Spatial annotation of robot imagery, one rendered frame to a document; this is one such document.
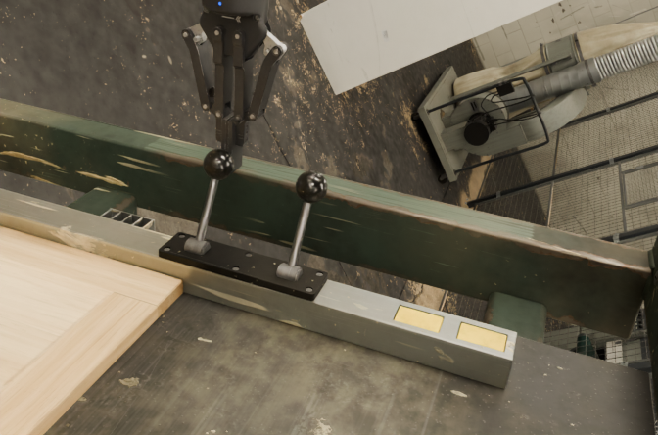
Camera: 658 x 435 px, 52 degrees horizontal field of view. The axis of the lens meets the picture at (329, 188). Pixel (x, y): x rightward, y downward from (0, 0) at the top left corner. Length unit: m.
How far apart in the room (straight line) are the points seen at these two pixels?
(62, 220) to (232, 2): 0.36
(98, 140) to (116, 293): 0.38
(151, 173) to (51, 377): 0.47
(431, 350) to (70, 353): 0.37
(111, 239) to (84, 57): 2.08
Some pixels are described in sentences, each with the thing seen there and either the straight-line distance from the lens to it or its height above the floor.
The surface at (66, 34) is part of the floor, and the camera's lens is 2.91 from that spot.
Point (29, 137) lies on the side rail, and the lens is 1.24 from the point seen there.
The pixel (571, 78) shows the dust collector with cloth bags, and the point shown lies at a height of 1.24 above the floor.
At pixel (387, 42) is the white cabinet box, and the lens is 4.46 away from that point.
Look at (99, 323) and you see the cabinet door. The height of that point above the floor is 1.34.
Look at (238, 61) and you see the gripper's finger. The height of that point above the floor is 1.52.
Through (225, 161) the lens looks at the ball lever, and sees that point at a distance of 0.81.
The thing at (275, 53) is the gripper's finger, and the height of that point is 1.56.
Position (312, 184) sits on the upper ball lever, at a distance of 0.77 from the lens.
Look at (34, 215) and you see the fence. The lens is 0.95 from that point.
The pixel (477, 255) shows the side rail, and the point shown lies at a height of 1.63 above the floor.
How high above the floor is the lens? 1.92
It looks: 28 degrees down
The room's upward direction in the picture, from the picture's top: 71 degrees clockwise
